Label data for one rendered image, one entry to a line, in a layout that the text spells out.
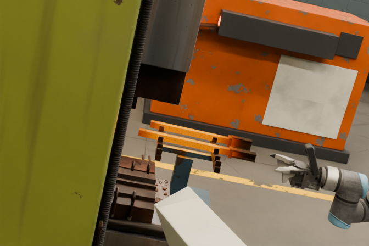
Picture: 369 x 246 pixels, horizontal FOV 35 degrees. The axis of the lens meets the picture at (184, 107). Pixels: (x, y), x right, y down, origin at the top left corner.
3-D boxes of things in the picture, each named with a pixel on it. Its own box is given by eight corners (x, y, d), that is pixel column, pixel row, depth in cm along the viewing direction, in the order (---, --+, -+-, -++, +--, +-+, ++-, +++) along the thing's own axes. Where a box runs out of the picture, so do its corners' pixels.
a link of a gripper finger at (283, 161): (266, 166, 226) (287, 175, 222) (270, 152, 225) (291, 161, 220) (270, 165, 229) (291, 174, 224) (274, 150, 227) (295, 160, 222)
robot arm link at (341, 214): (358, 230, 224) (369, 201, 221) (336, 231, 219) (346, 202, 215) (342, 218, 232) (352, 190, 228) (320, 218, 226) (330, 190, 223)
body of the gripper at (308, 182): (289, 186, 217) (320, 193, 217) (295, 165, 214) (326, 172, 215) (286, 178, 224) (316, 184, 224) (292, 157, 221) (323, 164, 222)
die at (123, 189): (150, 197, 172) (156, 171, 170) (149, 231, 153) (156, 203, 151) (6, 171, 168) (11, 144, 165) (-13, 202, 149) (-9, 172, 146)
